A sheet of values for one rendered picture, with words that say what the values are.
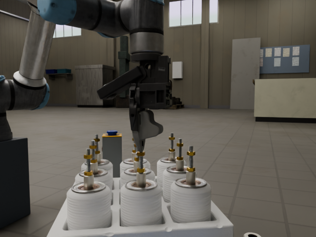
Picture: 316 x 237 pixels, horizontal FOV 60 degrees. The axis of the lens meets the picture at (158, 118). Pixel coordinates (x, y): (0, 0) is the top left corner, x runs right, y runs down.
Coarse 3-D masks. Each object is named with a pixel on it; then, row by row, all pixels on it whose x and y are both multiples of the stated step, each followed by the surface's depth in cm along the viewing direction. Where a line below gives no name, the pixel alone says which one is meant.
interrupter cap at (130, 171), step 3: (129, 168) 77; (132, 168) 77; (147, 168) 77; (126, 171) 74; (129, 171) 75; (132, 171) 75; (147, 171) 74; (150, 171) 74; (129, 174) 72; (132, 174) 71; (135, 174) 71
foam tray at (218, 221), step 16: (112, 192) 79; (64, 208) 68; (112, 208) 68; (64, 224) 60; (112, 224) 59; (160, 224) 59; (176, 224) 59; (192, 224) 59; (208, 224) 59; (224, 224) 59
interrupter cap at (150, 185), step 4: (132, 180) 66; (148, 180) 66; (128, 184) 63; (132, 184) 63; (148, 184) 64; (152, 184) 63; (156, 184) 63; (128, 188) 61; (132, 188) 60; (136, 188) 61; (140, 188) 60; (144, 188) 61; (148, 188) 60; (152, 188) 61
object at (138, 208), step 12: (120, 192) 63; (132, 192) 59; (144, 192) 59; (156, 192) 60; (120, 204) 63; (132, 204) 59; (144, 204) 59; (156, 204) 60; (132, 216) 59; (144, 216) 59; (156, 216) 61
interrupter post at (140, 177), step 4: (144, 172) 63; (136, 176) 63; (140, 176) 62; (144, 176) 62; (136, 180) 63; (140, 180) 62; (144, 180) 62; (136, 184) 63; (140, 184) 62; (144, 184) 63
